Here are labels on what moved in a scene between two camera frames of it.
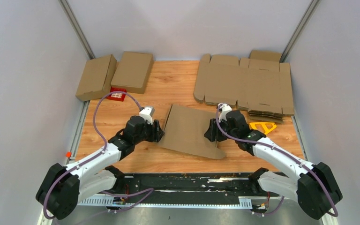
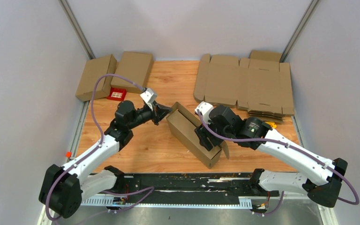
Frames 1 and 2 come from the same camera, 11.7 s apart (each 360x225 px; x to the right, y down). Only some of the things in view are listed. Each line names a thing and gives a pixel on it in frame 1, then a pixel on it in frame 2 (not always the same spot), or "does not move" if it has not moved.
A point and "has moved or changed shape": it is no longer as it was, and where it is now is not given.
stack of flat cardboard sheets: (260, 85) does not move
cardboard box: (185, 129) has moved or changed shape
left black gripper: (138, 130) to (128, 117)
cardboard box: (96, 79) does not move
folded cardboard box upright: (133, 71) does not move
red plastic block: (119, 97) does not move
